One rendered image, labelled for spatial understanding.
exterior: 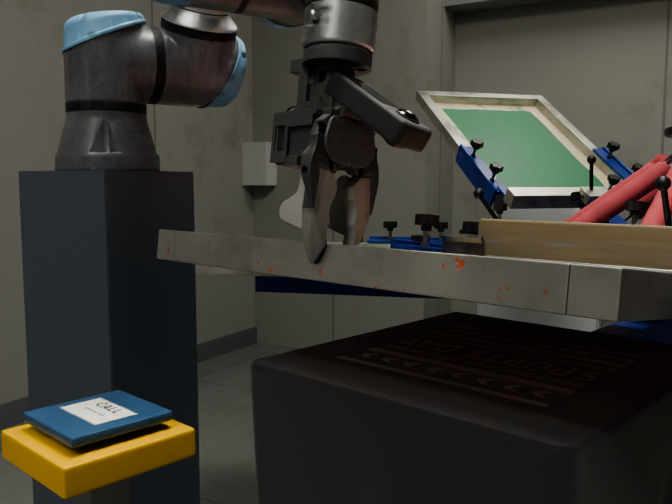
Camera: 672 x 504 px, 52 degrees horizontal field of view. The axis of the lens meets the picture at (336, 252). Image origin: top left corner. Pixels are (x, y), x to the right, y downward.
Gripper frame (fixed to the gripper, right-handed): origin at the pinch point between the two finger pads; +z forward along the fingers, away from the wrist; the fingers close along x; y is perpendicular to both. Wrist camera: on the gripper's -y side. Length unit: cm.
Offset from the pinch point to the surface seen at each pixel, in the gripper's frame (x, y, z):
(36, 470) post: 23.6, 10.9, 20.9
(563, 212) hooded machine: -310, 124, -31
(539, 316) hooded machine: -311, 133, 27
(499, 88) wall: -354, 196, -116
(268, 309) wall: -287, 333, 48
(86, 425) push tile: 20.2, 9.3, 17.1
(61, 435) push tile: 22.5, 9.1, 17.6
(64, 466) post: 23.5, 6.1, 19.2
